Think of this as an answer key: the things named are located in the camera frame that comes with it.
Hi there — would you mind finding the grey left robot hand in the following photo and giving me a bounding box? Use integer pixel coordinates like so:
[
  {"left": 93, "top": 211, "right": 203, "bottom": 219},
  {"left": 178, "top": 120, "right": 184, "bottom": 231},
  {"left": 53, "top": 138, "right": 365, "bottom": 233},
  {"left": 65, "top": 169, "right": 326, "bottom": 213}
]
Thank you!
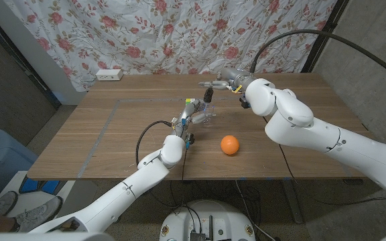
[{"left": 173, "top": 98, "right": 217, "bottom": 138}]

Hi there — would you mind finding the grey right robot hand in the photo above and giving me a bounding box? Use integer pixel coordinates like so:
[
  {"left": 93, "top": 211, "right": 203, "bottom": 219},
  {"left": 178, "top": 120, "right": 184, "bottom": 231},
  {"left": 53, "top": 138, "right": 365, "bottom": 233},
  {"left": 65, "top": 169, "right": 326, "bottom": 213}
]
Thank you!
[{"left": 198, "top": 67, "right": 257, "bottom": 94}]

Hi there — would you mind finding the clear plastic spray bottle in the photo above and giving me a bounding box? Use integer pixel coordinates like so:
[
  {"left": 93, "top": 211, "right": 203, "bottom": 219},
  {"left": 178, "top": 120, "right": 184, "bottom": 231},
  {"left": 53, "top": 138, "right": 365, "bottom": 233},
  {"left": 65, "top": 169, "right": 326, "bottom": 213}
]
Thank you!
[{"left": 200, "top": 104, "right": 217, "bottom": 127}]

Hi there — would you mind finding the black spray trigger top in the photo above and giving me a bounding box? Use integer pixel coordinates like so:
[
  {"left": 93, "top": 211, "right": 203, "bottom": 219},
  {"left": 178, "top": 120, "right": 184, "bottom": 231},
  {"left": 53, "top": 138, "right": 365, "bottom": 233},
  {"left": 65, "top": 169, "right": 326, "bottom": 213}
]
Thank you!
[{"left": 203, "top": 87, "right": 214, "bottom": 104}]

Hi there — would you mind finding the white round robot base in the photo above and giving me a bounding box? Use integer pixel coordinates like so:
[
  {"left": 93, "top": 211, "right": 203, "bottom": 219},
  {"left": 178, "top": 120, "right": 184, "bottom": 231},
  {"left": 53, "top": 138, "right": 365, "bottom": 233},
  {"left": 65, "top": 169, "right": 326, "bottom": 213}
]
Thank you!
[{"left": 159, "top": 199, "right": 257, "bottom": 241}]

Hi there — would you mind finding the orange ball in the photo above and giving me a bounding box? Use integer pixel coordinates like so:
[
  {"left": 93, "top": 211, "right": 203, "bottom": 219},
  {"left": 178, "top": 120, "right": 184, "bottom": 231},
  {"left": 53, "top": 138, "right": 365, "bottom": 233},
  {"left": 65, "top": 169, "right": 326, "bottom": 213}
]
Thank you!
[{"left": 220, "top": 135, "right": 241, "bottom": 156}]

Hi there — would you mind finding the grey tape outline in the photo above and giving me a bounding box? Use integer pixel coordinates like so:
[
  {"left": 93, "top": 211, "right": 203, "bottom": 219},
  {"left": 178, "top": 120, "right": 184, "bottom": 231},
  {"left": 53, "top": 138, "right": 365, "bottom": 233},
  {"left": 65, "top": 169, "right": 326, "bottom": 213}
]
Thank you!
[{"left": 78, "top": 96, "right": 353, "bottom": 178}]

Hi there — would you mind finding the floral print backdrop cloth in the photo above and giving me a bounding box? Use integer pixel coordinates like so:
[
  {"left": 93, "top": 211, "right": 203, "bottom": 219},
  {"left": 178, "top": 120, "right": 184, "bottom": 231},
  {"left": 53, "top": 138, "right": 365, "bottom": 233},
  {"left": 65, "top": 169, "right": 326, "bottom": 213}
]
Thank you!
[{"left": 3, "top": 0, "right": 338, "bottom": 93}]

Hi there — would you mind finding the white power strip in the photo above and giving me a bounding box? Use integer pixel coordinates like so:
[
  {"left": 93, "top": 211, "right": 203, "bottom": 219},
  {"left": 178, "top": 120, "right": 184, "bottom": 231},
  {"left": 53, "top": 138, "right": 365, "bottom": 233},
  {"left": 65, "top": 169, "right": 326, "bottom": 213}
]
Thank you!
[{"left": 95, "top": 68, "right": 124, "bottom": 82}]

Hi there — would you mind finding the black backdrop stand pole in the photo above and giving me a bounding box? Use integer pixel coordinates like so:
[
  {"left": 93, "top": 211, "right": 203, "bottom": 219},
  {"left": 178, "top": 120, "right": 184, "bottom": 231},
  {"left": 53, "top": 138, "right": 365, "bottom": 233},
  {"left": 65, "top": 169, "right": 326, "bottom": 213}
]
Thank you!
[{"left": 300, "top": 0, "right": 350, "bottom": 74}]

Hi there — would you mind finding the grey table leg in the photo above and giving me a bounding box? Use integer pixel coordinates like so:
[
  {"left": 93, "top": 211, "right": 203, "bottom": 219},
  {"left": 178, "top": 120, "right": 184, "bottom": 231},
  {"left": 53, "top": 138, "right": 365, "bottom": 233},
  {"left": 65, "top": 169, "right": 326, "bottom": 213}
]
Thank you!
[{"left": 281, "top": 179, "right": 304, "bottom": 224}]

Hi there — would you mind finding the white platform with blue pads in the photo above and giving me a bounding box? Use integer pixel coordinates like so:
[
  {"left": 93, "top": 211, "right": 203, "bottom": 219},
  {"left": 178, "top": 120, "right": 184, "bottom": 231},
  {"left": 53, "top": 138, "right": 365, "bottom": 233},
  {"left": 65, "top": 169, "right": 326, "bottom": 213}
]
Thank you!
[{"left": 0, "top": 170, "right": 99, "bottom": 222}]

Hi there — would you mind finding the grey sneaker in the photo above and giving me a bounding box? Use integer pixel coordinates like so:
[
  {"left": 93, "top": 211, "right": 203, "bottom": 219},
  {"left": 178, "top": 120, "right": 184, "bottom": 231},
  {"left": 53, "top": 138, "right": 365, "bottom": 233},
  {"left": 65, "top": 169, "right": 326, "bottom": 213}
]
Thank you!
[
  {"left": 0, "top": 190, "right": 19, "bottom": 216},
  {"left": 13, "top": 196, "right": 63, "bottom": 232}
]

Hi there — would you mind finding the white robot torso edge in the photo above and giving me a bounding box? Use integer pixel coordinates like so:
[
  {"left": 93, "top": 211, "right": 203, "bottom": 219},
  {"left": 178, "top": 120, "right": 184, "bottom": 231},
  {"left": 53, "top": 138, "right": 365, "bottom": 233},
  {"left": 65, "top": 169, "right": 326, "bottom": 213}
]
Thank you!
[{"left": 0, "top": 231, "right": 115, "bottom": 241}]

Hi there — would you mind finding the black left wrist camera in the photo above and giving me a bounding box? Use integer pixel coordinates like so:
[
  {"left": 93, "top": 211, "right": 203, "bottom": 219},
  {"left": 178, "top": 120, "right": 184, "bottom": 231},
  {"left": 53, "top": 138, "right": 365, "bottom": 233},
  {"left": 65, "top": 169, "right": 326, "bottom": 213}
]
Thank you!
[{"left": 184, "top": 133, "right": 196, "bottom": 150}]

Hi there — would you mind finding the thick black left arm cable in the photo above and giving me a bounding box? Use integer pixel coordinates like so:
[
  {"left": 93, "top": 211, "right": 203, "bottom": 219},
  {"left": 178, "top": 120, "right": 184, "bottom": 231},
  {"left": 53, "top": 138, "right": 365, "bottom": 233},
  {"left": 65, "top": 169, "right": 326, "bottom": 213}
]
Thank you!
[{"left": 135, "top": 120, "right": 174, "bottom": 167}]

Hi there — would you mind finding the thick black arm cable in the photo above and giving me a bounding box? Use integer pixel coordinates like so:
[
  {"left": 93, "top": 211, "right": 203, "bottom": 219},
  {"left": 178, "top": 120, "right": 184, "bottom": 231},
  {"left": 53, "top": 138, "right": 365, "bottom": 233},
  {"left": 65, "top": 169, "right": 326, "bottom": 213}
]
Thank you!
[
  {"left": 249, "top": 29, "right": 386, "bottom": 86},
  {"left": 135, "top": 120, "right": 174, "bottom": 167}
]

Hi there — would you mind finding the thin black left wrist cable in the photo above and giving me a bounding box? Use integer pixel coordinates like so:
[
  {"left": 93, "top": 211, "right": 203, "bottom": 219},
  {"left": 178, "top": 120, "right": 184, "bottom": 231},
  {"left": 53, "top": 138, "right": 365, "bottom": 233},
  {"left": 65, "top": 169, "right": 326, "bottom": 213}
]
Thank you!
[{"left": 179, "top": 149, "right": 189, "bottom": 212}]

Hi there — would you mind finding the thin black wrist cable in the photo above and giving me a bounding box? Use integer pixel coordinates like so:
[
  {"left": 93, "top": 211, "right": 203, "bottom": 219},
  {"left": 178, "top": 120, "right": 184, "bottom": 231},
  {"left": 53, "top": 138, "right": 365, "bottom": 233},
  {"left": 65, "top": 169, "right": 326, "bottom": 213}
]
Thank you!
[
  {"left": 263, "top": 116, "right": 386, "bottom": 207},
  {"left": 179, "top": 149, "right": 189, "bottom": 212}
]

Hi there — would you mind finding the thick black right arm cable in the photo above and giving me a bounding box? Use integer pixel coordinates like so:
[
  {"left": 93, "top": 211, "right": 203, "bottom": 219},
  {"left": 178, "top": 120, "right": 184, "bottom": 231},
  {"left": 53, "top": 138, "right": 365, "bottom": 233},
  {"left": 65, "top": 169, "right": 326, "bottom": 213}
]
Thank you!
[{"left": 249, "top": 29, "right": 386, "bottom": 86}]

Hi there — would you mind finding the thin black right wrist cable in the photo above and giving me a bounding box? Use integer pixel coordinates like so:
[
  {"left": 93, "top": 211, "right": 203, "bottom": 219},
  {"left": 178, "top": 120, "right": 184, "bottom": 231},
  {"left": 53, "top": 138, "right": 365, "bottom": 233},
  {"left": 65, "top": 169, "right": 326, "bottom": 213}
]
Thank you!
[{"left": 263, "top": 116, "right": 386, "bottom": 207}]

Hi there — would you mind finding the black wall edge strip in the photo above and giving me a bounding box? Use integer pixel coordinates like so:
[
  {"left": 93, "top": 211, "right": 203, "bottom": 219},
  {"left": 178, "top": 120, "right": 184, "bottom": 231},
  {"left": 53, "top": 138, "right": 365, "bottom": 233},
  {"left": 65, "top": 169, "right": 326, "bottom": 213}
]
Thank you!
[{"left": 0, "top": 8, "right": 62, "bottom": 110}]

